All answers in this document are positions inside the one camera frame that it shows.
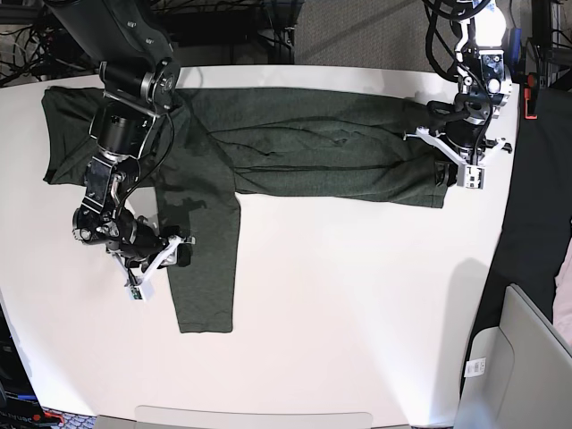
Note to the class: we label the blue-handled tool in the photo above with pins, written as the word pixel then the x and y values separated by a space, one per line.
pixel 514 48

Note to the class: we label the red clamp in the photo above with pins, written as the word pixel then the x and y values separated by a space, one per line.
pixel 531 90

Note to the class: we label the green long-sleeve T-shirt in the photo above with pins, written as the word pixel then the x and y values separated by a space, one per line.
pixel 282 142

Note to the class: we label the pink cloth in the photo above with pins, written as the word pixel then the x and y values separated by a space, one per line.
pixel 562 305

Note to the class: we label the grey plastic bin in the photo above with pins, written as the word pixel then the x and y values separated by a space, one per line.
pixel 527 380

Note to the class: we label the black gripper, image-right arm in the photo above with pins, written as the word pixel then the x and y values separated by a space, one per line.
pixel 461 137

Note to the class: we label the black aluminium frame post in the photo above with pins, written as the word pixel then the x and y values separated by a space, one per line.
pixel 282 17

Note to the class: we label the black gripper, image-left arm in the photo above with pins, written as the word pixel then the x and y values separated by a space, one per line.
pixel 137 244

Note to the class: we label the black box with blue label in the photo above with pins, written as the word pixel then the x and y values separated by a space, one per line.
pixel 19 405

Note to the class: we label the white barcode label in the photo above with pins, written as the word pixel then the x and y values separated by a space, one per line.
pixel 475 367

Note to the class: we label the white camera mount, image-left gripper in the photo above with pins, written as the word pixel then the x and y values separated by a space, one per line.
pixel 138 286

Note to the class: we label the black robot arm, image-left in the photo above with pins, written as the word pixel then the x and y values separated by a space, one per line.
pixel 139 73

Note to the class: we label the white camera mount, image-right gripper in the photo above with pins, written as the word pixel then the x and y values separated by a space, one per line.
pixel 471 162

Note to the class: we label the orange-handled tool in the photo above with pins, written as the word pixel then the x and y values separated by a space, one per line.
pixel 48 418

